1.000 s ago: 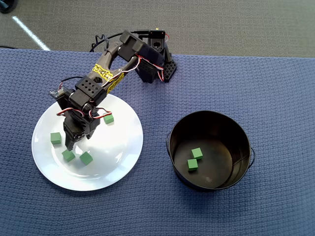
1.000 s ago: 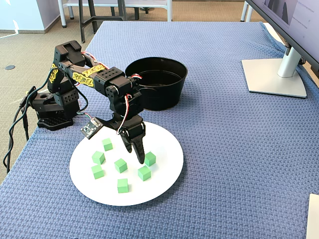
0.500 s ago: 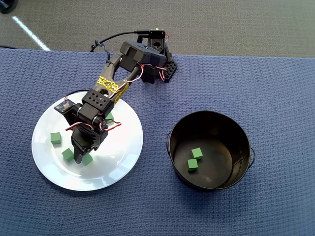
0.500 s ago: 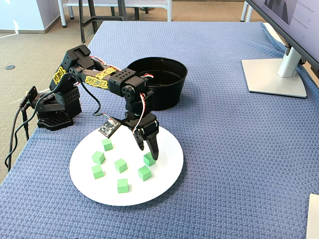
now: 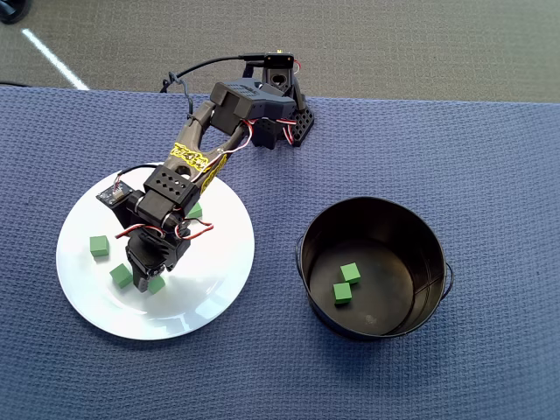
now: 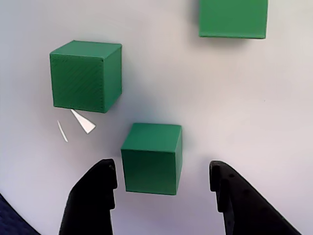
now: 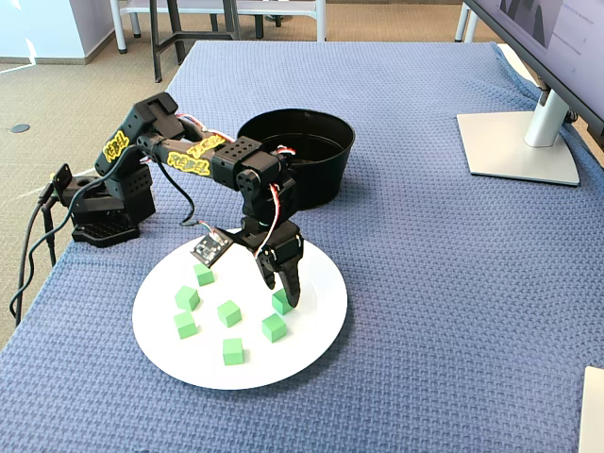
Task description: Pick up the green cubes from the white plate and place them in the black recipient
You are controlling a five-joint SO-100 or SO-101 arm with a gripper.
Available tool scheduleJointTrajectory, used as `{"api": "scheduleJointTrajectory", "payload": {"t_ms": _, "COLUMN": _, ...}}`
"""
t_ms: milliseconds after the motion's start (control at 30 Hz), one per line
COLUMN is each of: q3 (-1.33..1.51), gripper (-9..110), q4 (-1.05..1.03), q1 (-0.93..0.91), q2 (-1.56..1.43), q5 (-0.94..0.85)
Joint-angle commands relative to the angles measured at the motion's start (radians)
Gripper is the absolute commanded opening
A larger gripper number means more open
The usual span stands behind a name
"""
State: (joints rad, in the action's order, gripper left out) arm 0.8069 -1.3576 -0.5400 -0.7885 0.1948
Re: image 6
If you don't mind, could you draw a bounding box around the green plastic cube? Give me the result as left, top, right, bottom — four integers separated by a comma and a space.
198, 0, 269, 39
49, 40, 123, 114
120, 122, 183, 196

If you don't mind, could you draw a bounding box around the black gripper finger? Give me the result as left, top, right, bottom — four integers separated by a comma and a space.
58, 158, 118, 235
209, 160, 303, 235

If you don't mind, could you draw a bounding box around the white round plate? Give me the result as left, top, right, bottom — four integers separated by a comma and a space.
0, 0, 313, 235

